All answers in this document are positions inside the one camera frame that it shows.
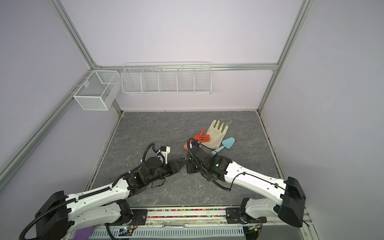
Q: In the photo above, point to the white wire shelf basket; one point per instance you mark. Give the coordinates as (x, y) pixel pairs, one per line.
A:
(166, 78)

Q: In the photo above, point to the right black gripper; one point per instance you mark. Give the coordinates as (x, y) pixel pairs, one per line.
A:
(190, 169)

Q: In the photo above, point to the beige cloth glove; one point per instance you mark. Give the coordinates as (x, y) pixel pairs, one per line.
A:
(217, 132)

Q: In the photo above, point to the silver wrench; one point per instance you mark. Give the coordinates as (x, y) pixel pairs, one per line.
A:
(175, 226)

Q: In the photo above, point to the purple cloth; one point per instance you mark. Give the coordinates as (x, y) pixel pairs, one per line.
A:
(83, 234)

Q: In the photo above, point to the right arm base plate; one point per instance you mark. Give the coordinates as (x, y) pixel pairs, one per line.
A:
(236, 216)

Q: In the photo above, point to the white slotted cable duct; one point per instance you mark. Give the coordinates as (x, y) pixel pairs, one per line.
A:
(174, 233)

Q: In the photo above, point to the white mesh box basket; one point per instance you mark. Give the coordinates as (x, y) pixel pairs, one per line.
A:
(99, 90)

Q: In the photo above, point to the red rubber glove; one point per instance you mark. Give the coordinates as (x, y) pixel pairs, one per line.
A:
(202, 138)

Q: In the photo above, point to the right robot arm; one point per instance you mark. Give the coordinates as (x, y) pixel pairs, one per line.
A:
(285, 198)

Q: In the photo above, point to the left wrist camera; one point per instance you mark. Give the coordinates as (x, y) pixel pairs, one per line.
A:
(165, 150)

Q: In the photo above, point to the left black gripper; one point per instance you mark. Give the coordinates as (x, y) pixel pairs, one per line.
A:
(173, 167)

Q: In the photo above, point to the teal garden trowel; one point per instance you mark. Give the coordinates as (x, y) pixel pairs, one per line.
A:
(226, 144)

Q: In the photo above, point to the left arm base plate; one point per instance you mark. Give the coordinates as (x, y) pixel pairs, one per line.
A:
(135, 217)

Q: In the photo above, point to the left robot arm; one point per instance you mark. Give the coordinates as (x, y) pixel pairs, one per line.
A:
(63, 214)

